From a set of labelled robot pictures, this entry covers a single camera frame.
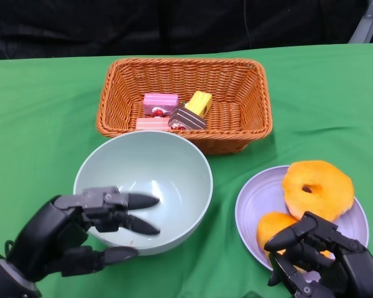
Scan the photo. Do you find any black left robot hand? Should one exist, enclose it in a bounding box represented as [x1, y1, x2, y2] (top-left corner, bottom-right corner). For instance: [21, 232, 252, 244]
[6, 185, 161, 282]

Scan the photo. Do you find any chocolate brown cake slice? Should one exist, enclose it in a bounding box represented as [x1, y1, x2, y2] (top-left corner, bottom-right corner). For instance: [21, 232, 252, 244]
[168, 106, 207, 131]

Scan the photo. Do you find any pink cake with cherry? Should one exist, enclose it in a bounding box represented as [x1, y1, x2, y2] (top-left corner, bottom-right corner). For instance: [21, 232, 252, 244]
[142, 93, 178, 118]

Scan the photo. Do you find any pale green bowl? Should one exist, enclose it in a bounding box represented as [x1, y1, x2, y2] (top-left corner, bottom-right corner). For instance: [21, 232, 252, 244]
[73, 130, 214, 256]

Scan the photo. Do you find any lavender round plate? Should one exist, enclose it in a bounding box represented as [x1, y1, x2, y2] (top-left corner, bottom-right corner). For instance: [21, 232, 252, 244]
[235, 165, 370, 285]

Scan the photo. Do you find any grey metal frame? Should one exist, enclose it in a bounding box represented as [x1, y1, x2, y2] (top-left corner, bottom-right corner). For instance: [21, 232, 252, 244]
[348, 0, 373, 44]

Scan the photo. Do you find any black backdrop curtain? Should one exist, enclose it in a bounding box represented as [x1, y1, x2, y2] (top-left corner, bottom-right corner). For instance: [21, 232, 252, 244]
[0, 0, 372, 60]

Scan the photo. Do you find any yellow cake slice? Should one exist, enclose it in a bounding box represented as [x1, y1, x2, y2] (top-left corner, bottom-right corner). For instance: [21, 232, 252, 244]
[185, 90, 213, 119]

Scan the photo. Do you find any orange bread roll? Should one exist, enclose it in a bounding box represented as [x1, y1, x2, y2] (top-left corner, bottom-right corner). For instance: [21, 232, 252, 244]
[256, 212, 332, 274]

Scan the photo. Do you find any orange ring-shaped bread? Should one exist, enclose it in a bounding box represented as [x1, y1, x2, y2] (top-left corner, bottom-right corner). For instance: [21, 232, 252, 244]
[282, 160, 355, 222]

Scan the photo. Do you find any salmon pink cake slice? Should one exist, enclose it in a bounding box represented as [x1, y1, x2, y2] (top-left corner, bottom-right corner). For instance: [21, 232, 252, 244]
[136, 117, 171, 132]

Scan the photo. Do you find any green tablecloth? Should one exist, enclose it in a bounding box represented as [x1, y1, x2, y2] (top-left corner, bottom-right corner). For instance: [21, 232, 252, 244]
[0, 42, 373, 298]

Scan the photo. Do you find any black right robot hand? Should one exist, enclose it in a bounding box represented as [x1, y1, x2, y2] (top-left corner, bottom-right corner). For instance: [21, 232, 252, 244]
[264, 210, 373, 298]

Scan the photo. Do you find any orange wicker basket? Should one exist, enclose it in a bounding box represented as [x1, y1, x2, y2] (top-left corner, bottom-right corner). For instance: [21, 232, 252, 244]
[95, 58, 274, 155]

